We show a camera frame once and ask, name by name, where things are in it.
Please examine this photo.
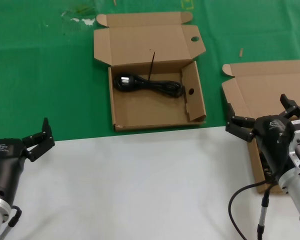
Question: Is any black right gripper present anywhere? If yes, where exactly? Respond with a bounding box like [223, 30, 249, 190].
[225, 93, 300, 180]

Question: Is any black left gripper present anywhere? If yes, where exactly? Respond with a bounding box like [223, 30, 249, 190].
[0, 117, 56, 205]

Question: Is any black power cable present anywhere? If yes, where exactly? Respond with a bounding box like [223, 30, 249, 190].
[113, 51, 186, 99]

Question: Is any cardboard box holding parts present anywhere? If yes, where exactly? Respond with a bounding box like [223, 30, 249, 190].
[221, 59, 300, 194]

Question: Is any cardboard box with round holes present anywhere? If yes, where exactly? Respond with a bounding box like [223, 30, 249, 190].
[93, 11, 207, 133]

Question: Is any green table cloth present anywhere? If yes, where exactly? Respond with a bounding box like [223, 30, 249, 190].
[0, 0, 300, 142]

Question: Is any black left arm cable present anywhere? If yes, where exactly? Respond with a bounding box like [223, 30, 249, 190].
[0, 204, 23, 240]

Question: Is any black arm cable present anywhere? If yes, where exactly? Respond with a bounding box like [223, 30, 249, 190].
[0, 204, 23, 240]
[227, 181, 273, 240]

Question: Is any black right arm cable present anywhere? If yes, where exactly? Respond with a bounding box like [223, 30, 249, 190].
[227, 181, 273, 240]

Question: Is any silver-tipped right arm cable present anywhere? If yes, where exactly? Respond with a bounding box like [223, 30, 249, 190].
[256, 183, 277, 240]

